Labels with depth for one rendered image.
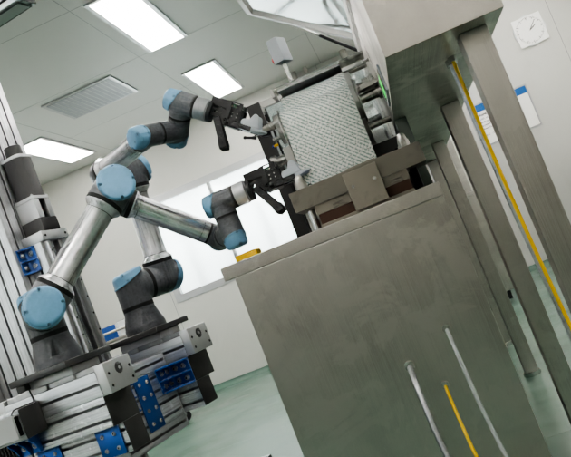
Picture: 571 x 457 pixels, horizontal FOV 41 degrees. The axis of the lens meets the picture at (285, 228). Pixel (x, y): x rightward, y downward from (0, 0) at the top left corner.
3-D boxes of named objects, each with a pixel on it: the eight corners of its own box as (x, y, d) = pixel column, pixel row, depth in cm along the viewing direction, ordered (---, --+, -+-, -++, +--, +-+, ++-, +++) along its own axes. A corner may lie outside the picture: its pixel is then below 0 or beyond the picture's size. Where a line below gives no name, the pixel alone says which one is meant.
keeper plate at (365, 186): (356, 210, 218) (342, 175, 219) (389, 198, 216) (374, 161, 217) (355, 210, 215) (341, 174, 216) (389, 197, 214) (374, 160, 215)
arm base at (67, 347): (24, 377, 227) (13, 345, 228) (57, 364, 241) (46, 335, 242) (62, 362, 222) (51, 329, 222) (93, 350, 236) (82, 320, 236)
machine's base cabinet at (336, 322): (379, 388, 460) (326, 255, 466) (481, 350, 451) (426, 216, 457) (343, 568, 212) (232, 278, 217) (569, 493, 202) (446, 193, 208)
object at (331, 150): (311, 195, 240) (289, 141, 242) (381, 167, 237) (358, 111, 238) (311, 195, 240) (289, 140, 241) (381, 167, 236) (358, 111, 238)
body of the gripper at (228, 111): (245, 104, 244) (210, 93, 246) (237, 131, 245) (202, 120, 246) (250, 109, 252) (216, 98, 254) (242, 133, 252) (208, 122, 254)
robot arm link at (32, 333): (66, 326, 240) (52, 286, 241) (69, 324, 228) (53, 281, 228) (28, 341, 235) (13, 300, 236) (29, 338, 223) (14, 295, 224)
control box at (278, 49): (280, 67, 309) (271, 44, 310) (293, 60, 305) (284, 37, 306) (271, 67, 303) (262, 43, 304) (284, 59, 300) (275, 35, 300)
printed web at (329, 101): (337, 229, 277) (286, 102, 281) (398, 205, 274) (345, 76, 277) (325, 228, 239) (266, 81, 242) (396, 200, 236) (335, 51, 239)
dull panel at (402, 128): (416, 212, 457) (401, 175, 458) (422, 209, 456) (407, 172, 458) (423, 191, 236) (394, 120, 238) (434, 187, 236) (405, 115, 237)
